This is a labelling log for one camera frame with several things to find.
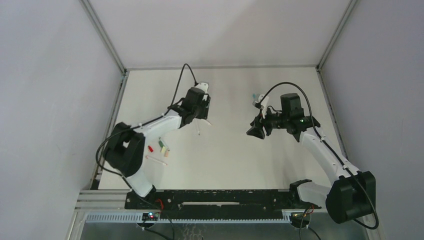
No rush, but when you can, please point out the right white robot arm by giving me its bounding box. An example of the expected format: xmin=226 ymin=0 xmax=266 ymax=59
xmin=246 ymin=93 xmax=376 ymax=224

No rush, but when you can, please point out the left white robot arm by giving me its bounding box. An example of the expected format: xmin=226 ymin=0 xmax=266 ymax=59
xmin=102 ymin=82 xmax=211 ymax=198

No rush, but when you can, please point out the white green marker pen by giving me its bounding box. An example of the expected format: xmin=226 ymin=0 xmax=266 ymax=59
xmin=195 ymin=119 xmax=201 ymax=136

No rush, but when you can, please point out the green pen cap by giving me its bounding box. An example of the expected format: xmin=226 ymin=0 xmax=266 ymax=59
xmin=158 ymin=138 xmax=165 ymax=148

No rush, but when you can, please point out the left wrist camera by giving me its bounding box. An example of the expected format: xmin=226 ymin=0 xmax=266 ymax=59
xmin=194 ymin=82 xmax=209 ymax=94

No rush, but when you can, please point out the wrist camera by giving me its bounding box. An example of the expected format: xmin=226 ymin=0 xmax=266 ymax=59
xmin=194 ymin=82 xmax=209 ymax=94
xmin=252 ymin=94 xmax=265 ymax=119

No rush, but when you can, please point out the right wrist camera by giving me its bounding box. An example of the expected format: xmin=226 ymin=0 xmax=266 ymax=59
xmin=252 ymin=94 xmax=265 ymax=119

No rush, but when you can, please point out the left camera cable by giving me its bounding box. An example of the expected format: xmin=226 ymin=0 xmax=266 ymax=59
xmin=95 ymin=63 xmax=200 ymax=186

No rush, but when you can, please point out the camera cable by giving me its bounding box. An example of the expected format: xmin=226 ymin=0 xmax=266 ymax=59
xmin=95 ymin=63 xmax=200 ymax=186
xmin=261 ymin=82 xmax=380 ymax=231

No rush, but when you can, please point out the right camera cable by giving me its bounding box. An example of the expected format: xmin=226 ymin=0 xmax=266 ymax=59
xmin=261 ymin=82 xmax=380 ymax=231

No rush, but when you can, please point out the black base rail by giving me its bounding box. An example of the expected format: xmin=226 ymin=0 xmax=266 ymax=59
xmin=124 ymin=183 xmax=312 ymax=220

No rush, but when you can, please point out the perforated cable tray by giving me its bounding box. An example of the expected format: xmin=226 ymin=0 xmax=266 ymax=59
xmin=85 ymin=212 xmax=292 ymax=224

